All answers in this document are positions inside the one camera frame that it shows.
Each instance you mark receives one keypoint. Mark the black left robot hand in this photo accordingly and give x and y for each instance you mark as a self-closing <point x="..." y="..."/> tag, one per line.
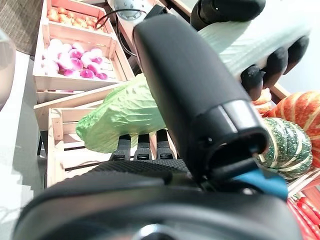
<point x="225" y="12"/>

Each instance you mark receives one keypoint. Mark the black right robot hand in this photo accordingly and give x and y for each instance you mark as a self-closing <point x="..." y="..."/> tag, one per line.
<point x="195" y="87"/>

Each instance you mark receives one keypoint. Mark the white green napa cabbage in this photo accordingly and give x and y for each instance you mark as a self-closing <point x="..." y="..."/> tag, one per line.
<point x="125" y="117"/>

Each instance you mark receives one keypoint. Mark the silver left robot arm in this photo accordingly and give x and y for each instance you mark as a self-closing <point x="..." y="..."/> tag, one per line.
<point x="130" y="7"/>

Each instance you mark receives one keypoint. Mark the pale purple white turnip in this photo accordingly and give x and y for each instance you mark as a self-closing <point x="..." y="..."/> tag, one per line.
<point x="96" y="53"/>

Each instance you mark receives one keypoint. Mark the large green striped pumpkin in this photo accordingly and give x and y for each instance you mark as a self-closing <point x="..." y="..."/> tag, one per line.
<point x="285" y="147"/>

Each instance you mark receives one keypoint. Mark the flat orange striped pumpkin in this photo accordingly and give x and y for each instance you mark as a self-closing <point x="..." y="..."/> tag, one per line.
<point x="302" y="112"/>

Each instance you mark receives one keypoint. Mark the brown plastic onion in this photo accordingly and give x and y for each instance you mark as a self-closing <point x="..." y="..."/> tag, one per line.
<point x="62" y="10"/>
<point x="52" y="17"/>

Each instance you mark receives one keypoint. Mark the red plastic carrot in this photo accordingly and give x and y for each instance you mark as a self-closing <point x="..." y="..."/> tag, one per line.
<point x="300" y="222"/>
<point x="308" y="210"/>

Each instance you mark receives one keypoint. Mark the grey woven mat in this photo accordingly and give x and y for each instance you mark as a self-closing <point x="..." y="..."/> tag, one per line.
<point x="20" y="25"/>

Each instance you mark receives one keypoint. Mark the wooden display shelf frame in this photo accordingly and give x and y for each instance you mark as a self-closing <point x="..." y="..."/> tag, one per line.
<point x="70" y="100"/>

